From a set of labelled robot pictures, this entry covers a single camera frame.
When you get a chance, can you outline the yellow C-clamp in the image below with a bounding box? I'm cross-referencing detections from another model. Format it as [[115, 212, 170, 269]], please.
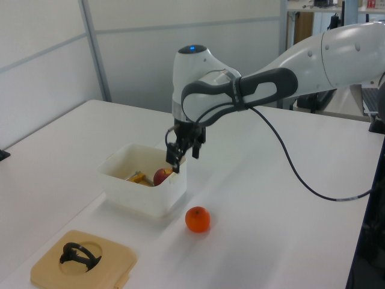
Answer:
[[125, 170, 154, 187]]

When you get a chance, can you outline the orange fruit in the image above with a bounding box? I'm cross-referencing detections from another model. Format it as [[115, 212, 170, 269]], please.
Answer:
[[185, 206, 211, 233]]

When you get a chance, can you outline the black cable strap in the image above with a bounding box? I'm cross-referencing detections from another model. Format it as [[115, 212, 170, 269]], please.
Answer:
[[230, 76, 249, 111]]

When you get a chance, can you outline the white desk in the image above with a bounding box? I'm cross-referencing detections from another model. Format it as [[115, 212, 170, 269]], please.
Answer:
[[287, 4, 385, 15]]

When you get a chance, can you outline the brown cardboard box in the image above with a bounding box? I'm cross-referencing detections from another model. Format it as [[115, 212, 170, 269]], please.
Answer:
[[294, 12, 314, 45]]

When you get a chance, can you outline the red apple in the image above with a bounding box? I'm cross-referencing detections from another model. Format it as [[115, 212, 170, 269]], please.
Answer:
[[153, 167, 174, 187]]

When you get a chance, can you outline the beige lid with black handle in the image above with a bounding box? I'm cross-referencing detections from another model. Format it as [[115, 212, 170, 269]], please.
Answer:
[[29, 229, 138, 289]]

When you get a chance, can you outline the dark equipment stand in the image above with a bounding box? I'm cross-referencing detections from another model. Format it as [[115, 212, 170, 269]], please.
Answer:
[[345, 119, 385, 289]]

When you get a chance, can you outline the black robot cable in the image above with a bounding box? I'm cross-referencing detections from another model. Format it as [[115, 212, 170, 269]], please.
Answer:
[[164, 104, 377, 202]]

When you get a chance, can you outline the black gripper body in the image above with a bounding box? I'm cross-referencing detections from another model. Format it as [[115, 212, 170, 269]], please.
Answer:
[[174, 119, 208, 149]]

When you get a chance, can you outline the white plastic container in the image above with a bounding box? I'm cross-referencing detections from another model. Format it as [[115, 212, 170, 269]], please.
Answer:
[[96, 143, 188, 219]]

